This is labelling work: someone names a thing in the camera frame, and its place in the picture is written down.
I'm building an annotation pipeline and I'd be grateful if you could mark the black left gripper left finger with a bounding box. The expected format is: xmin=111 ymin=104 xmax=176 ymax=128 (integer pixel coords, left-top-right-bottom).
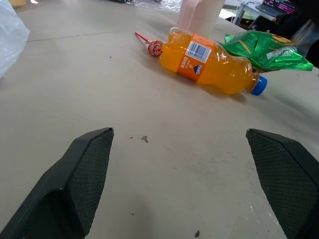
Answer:
xmin=0 ymin=127 xmax=115 ymax=239

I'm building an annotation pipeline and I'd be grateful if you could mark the white plastic bag red print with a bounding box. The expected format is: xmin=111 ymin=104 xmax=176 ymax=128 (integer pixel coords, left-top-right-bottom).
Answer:
xmin=0 ymin=0 xmax=31 ymax=79

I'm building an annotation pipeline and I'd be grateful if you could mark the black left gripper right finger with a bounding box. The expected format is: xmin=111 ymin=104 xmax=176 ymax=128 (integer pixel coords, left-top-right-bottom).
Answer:
xmin=245 ymin=128 xmax=319 ymax=239

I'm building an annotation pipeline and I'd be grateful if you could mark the black phone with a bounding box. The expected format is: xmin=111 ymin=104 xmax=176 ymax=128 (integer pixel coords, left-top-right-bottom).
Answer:
xmin=248 ymin=15 xmax=277 ymax=32

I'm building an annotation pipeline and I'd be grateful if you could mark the clear plastic bag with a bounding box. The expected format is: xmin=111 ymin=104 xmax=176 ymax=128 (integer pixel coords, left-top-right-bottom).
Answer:
xmin=134 ymin=0 xmax=181 ymax=12

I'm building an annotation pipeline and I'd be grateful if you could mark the red wrapped lollipop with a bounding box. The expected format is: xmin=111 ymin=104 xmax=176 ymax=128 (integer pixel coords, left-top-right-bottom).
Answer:
xmin=135 ymin=31 xmax=164 ymax=57

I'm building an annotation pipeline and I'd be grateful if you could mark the green foil snack bag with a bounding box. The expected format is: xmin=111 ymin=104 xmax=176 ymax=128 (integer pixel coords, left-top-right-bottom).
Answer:
xmin=223 ymin=30 xmax=314 ymax=73

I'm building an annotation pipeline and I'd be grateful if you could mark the orange soda bottle blue cap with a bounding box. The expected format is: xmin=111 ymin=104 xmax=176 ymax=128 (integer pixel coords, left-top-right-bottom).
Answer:
xmin=159 ymin=27 xmax=269 ymax=97

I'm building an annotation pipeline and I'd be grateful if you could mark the person beside table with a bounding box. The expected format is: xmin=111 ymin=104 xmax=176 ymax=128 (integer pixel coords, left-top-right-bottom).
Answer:
xmin=265 ymin=0 xmax=319 ymax=68

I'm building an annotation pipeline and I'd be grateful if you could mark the purple cup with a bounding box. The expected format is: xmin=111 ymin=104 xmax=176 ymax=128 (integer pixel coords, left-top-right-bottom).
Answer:
xmin=177 ymin=0 xmax=226 ymax=34

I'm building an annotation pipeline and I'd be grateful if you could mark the open laptop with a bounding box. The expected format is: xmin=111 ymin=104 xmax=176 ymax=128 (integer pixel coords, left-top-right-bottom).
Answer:
xmin=255 ymin=0 xmax=297 ymax=14

